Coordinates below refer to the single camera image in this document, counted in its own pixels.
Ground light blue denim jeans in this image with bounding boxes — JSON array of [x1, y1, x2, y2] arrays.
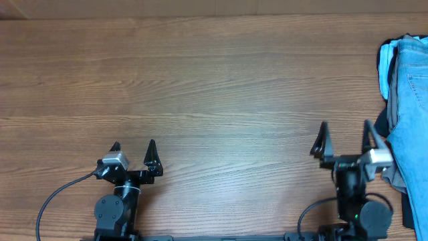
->
[[387, 35, 427, 240]]

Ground light blue folded garment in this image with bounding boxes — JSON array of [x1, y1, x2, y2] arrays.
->
[[377, 39, 401, 100]]

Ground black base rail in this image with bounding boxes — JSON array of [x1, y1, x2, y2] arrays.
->
[[82, 232, 318, 241]]

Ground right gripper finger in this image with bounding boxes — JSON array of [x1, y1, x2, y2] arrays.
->
[[361, 119, 387, 154], [310, 121, 334, 159]]

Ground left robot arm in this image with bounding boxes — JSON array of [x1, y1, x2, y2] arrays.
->
[[94, 139, 163, 240]]

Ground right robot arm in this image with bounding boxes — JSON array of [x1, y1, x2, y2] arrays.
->
[[308, 120, 394, 240]]

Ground black folded garment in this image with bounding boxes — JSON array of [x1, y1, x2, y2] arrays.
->
[[374, 35, 415, 230]]

